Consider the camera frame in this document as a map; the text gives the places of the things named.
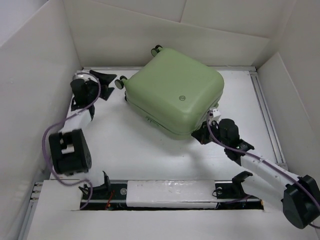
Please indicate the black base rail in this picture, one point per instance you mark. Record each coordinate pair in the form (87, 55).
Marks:
(112, 197)

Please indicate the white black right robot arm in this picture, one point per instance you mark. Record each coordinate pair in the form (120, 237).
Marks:
(297, 196)

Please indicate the green hard-shell suitcase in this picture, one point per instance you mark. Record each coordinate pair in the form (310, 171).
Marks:
(173, 91)

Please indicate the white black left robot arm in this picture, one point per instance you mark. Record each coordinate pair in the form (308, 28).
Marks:
(69, 150)

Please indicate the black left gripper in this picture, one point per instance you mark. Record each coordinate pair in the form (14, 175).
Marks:
(105, 80)

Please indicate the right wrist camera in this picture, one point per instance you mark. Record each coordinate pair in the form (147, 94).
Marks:
(214, 115)

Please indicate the aluminium side rail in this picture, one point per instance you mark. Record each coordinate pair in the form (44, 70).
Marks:
(275, 143)

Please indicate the white foam block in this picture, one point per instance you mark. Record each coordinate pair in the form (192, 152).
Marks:
(174, 194)

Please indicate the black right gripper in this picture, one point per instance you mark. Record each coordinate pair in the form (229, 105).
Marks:
(201, 133)

